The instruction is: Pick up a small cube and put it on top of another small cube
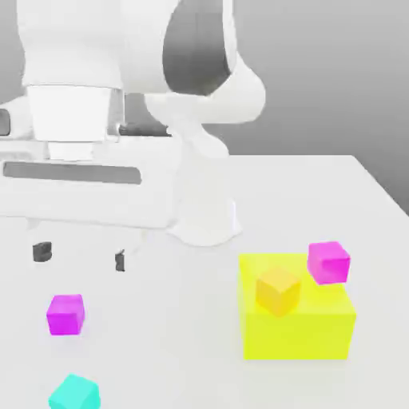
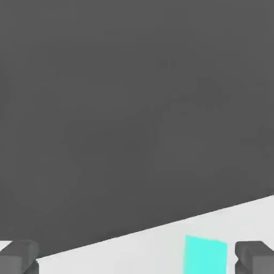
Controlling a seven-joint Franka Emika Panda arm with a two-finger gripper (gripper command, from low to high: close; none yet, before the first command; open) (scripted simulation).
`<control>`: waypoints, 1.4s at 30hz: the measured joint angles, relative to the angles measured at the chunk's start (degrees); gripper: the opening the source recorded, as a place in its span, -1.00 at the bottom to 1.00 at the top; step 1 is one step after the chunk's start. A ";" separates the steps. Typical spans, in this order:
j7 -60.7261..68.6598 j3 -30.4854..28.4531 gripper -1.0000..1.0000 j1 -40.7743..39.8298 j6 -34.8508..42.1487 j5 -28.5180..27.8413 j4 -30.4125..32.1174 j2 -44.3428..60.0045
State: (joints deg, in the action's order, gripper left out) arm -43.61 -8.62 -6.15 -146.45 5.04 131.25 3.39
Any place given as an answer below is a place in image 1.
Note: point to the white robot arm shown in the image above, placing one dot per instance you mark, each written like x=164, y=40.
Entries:
x=137, y=48

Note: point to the small cyan cube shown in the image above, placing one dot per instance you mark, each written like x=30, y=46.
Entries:
x=75, y=394

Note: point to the small pink cube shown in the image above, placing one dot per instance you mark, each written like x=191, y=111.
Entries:
x=329, y=263

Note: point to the small magenta cube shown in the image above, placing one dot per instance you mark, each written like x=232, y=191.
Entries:
x=65, y=314

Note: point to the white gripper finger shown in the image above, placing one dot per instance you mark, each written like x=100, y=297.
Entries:
x=41, y=250
x=120, y=260

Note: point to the small orange cube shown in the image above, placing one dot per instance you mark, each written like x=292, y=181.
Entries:
x=278, y=292

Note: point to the large yellow box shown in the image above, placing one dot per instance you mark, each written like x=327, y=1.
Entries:
x=297, y=335

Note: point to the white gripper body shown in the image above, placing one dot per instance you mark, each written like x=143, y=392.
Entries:
x=96, y=201

